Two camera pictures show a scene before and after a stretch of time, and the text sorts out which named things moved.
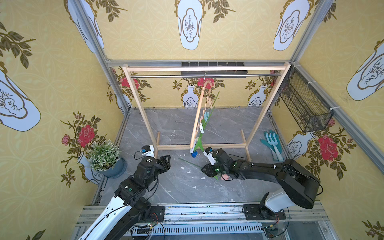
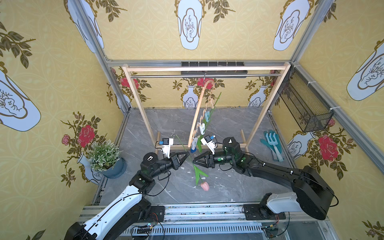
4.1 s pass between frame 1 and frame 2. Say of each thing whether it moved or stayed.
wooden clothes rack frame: stayed
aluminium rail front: stayed
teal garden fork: stayed
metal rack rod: stayed
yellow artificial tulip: moved
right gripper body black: moved
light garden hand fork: stayed
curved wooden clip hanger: stayed
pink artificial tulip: moved
